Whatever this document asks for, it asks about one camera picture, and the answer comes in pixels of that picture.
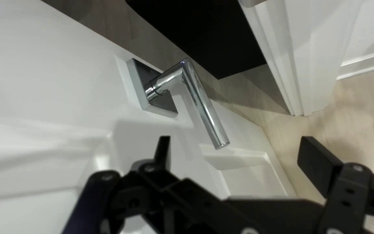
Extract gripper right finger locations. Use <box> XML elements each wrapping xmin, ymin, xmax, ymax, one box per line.
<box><xmin>297</xmin><ymin>136</ymin><xmax>374</xmax><ymax>234</ymax></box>

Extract white door frame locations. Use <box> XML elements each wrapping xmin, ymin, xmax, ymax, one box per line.
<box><xmin>238</xmin><ymin>0</ymin><xmax>374</xmax><ymax>117</ymax></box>

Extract chrome lever door handle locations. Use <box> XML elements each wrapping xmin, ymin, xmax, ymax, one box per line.
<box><xmin>126</xmin><ymin>58</ymin><xmax>230</xmax><ymax>150</ymax></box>

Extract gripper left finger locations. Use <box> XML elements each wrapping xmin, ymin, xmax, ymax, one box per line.
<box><xmin>61</xmin><ymin>136</ymin><xmax>236</xmax><ymax>234</ymax></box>

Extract white panelled door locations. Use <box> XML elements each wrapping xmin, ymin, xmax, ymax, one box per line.
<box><xmin>0</xmin><ymin>0</ymin><xmax>296</xmax><ymax>234</ymax></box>

